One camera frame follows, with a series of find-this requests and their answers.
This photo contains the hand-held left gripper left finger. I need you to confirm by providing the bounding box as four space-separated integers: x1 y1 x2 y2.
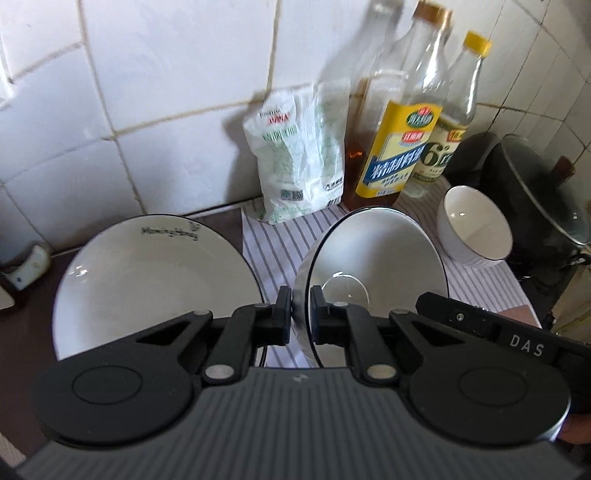
135 285 293 385

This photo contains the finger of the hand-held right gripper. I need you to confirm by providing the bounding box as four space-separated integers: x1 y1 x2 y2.
416 291 502 343

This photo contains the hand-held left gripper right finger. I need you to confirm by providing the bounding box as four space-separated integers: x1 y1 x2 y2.
309 284 465 386

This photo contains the small white ribbed bowl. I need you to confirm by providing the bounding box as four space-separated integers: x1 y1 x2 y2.
436 185 514 269
295 207 450 370

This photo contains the striped cloth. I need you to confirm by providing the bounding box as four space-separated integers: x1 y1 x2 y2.
240 175 532 370

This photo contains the black wok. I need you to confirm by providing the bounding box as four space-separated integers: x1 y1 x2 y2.
480 133 591 282

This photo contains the white plate black rim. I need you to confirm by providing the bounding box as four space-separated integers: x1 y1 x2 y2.
52 213 264 361

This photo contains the glass wok lid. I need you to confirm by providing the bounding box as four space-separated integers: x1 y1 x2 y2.
501 134 591 247

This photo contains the white plastic salt bag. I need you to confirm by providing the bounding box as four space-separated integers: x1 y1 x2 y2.
242 80 352 225

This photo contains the clear vinegar bottle yellow cap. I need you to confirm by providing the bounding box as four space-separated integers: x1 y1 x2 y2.
409 30 492 199

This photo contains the yellow label cooking wine bottle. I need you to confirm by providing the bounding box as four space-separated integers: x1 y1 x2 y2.
344 0 453 208

